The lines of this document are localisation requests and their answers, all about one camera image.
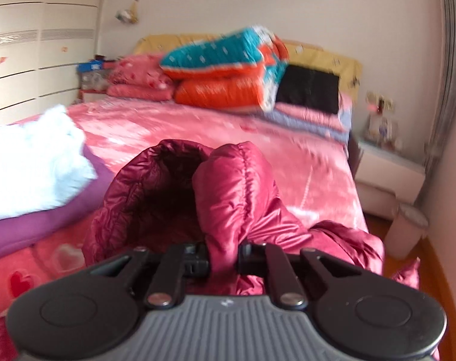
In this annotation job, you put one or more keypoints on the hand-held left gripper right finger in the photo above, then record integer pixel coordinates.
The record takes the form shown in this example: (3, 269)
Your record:
(250, 257)

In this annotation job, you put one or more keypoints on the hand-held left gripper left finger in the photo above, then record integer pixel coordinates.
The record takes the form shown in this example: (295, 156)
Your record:
(193, 261)

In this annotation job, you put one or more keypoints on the dark red puffer jacket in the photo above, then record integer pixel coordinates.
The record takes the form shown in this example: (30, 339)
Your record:
(231, 195)

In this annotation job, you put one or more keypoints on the pink heart-print bed blanket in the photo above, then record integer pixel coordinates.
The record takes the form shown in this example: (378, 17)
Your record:
(213, 128)

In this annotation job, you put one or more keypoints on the pink and lilac folded blanket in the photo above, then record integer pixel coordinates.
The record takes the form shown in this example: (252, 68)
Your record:
(310, 122)

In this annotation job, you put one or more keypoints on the purple cloth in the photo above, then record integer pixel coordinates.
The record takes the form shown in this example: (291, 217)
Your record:
(43, 227)

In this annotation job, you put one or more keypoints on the white trash bin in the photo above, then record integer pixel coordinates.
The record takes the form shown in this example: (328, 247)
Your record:
(406, 229)

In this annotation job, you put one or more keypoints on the white nightstand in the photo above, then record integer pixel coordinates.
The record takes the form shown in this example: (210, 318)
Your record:
(389, 173)

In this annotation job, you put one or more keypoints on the black folded cloth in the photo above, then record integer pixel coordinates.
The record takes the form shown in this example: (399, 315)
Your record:
(308, 86)

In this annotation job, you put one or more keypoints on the nightstand ornaments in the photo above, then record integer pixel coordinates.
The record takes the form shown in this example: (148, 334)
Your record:
(380, 124)

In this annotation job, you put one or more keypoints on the white fluffy cloth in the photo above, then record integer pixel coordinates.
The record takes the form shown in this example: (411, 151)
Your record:
(32, 158)

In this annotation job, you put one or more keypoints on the pink pillows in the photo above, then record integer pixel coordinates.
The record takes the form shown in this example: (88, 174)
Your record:
(141, 75)

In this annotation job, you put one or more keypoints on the teal and orange folded quilt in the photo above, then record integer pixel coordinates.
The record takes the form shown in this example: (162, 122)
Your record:
(220, 64)

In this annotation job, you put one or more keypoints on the yellow covered headboard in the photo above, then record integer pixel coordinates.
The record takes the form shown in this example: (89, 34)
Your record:
(325, 58)

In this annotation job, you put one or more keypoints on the blue box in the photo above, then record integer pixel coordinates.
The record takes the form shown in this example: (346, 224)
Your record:
(90, 67)

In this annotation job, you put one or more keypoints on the white wardrobe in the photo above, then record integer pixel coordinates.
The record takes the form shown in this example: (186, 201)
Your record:
(32, 45)

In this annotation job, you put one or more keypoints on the grey striped curtain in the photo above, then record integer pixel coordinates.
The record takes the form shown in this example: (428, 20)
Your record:
(447, 64)

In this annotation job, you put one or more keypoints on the dark wooden bed frame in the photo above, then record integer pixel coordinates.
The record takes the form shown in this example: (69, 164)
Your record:
(352, 152)

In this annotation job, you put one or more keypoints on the hanging wall ornament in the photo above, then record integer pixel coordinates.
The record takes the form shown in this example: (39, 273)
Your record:
(128, 11)

